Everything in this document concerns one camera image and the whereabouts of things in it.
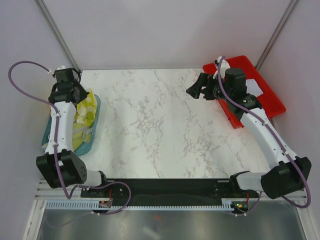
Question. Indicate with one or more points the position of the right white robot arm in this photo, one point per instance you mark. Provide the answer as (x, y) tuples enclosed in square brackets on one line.
[(288, 173)]

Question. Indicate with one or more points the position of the teal plastic basket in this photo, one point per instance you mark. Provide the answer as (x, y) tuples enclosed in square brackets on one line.
[(86, 147)]

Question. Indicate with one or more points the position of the left aluminium frame post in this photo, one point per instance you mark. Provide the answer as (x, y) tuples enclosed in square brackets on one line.
[(44, 10)]

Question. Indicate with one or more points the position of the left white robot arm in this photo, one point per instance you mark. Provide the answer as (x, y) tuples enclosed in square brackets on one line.
[(59, 165)]

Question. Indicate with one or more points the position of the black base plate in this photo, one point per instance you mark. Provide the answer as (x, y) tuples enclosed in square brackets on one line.
[(170, 191)]

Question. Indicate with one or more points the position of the grey slotted cable duct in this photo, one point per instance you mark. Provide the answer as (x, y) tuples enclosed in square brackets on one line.
[(99, 205)]

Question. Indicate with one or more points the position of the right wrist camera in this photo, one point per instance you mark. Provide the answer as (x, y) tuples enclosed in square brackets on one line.
[(224, 65)]

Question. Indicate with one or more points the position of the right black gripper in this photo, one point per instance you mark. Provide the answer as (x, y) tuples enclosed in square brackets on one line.
[(203, 79)]

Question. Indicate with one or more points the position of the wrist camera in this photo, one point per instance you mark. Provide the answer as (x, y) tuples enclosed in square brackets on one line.
[(224, 65), (60, 68)]

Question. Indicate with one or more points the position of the right aluminium frame post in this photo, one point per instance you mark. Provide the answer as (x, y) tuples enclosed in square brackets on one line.
[(292, 5)]

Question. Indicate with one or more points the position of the red plastic tray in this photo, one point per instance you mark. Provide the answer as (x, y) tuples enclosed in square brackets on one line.
[(269, 100)]

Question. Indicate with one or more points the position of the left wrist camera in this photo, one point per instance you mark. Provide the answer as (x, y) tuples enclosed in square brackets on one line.
[(60, 68)]

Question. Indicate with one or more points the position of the light blue towel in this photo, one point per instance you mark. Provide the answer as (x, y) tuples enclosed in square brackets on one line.
[(253, 88)]

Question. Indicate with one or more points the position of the green frog pattern towel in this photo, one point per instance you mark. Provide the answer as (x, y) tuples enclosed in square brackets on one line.
[(86, 110)]

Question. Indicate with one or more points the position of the aluminium frame post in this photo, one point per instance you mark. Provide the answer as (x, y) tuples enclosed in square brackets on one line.
[(44, 10), (292, 5)]

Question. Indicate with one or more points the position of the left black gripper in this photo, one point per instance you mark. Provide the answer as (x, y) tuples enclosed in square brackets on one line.
[(83, 93)]

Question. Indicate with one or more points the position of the grey green towel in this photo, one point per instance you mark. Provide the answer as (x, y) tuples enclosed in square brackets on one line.
[(81, 133)]

